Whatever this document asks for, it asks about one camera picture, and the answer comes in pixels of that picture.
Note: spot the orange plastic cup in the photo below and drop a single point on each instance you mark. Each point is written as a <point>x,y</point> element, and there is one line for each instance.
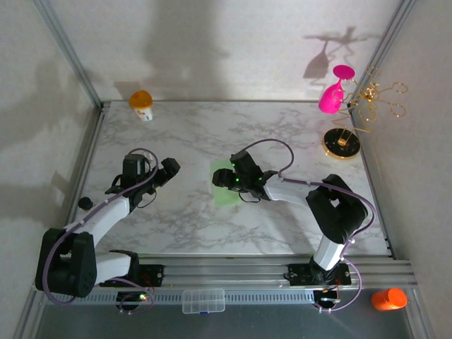
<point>388,299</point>

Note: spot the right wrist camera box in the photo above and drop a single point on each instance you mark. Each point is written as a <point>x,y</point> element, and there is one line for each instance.
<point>245,163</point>

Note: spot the pink wine glass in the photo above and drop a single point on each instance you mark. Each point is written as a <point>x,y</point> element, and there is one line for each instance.
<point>332,99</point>

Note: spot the white cup with orange lid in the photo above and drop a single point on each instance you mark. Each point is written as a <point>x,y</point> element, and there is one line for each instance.
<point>141,104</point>

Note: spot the small black spice bottle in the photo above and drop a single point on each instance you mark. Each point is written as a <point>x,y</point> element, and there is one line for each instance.
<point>85,203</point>

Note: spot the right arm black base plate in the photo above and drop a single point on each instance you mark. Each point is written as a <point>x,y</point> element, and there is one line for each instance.
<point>298,273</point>

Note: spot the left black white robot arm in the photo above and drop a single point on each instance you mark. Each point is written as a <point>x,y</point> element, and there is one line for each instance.
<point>70,265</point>

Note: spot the aluminium frame rail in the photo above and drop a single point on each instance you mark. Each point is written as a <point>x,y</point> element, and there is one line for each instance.
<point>229,272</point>

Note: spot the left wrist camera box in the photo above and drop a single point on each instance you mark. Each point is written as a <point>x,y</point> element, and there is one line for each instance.
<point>136,165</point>

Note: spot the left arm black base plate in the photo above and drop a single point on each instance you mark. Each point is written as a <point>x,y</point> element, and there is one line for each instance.
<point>155,273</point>

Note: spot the black controller board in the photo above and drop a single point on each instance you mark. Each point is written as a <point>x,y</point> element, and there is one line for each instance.
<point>127,298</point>
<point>325,300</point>

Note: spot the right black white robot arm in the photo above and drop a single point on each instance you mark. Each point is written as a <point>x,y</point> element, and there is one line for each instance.
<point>339,212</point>

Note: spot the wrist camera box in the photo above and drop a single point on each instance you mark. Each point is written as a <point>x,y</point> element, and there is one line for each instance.
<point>136,165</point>
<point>245,163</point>

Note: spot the aluminium frame post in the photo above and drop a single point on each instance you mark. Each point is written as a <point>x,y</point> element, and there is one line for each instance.
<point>381,53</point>
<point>70,53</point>

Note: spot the light green paper sheet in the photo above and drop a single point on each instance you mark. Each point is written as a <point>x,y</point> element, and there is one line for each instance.
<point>224,197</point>

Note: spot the clear plastic compartment box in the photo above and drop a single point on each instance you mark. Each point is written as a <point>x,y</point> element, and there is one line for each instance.
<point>203,301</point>

